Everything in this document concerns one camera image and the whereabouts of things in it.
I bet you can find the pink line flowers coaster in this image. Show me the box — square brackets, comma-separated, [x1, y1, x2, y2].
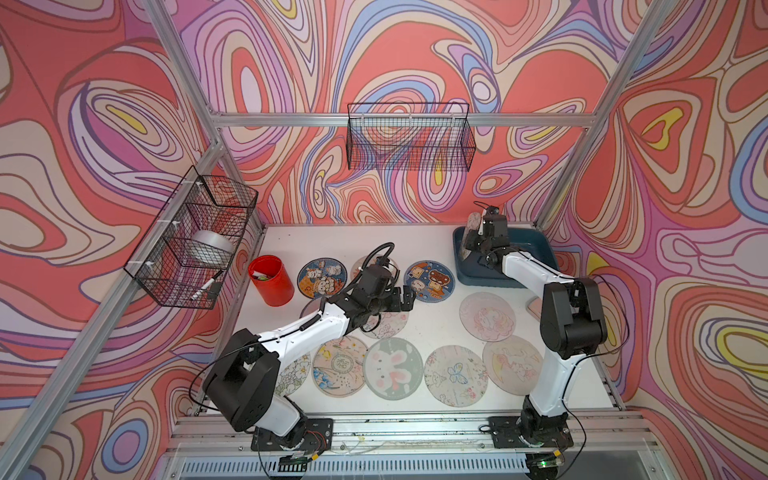
[360, 312, 409, 339]

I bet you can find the pink unicorn coaster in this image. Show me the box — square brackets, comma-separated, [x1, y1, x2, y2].
[459, 292, 516, 342]

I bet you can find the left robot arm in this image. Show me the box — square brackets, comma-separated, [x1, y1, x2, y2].
[202, 264, 416, 443]

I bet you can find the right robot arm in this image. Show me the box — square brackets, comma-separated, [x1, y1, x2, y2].
[462, 202, 607, 423]

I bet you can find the teal plastic storage box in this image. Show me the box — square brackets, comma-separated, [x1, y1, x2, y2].
[451, 226, 560, 288]

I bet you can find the pink checkered bunny coaster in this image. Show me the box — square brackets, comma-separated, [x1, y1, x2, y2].
[349, 255, 400, 284]

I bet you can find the dark blue cartoon animals coaster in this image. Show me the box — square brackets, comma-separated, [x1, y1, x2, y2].
[296, 257, 348, 299]

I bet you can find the blue denim bear coaster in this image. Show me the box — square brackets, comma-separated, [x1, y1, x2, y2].
[404, 260, 457, 303]

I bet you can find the purple good luck bunny coaster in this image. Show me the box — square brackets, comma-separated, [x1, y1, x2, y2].
[300, 296, 327, 323]

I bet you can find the green number three bunny coaster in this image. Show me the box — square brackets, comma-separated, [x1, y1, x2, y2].
[363, 337, 424, 401]

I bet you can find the pink rectangular pad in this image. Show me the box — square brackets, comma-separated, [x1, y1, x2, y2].
[526, 298, 542, 321]

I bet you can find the peach floral wreath coaster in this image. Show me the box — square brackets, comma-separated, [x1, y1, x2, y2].
[312, 336, 368, 398]

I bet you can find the red plastic cup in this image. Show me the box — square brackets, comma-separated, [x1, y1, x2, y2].
[247, 255, 295, 307]

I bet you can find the white butterfly doodle coaster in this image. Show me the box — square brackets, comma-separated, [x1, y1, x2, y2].
[424, 345, 489, 408]

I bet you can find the white green flowers coaster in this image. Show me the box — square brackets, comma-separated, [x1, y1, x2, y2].
[275, 354, 312, 397]

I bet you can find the pink cartoon girl coaster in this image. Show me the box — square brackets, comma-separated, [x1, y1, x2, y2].
[482, 335, 543, 396]

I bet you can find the white marker pen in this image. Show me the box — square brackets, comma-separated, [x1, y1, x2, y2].
[190, 278, 222, 302]

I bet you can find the silver tape roll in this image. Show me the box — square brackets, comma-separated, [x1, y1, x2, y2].
[185, 230, 235, 269]

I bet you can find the back black wire basket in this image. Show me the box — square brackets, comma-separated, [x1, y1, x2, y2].
[346, 100, 476, 172]

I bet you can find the black wire basket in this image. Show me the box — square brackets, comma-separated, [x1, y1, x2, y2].
[123, 167, 258, 310]
[346, 100, 476, 172]

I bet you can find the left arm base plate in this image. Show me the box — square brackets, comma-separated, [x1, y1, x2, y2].
[251, 418, 334, 453]

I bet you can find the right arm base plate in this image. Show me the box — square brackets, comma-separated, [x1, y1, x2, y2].
[484, 412, 574, 450]

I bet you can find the left black wire basket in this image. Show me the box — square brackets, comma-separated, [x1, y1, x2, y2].
[123, 167, 258, 310]

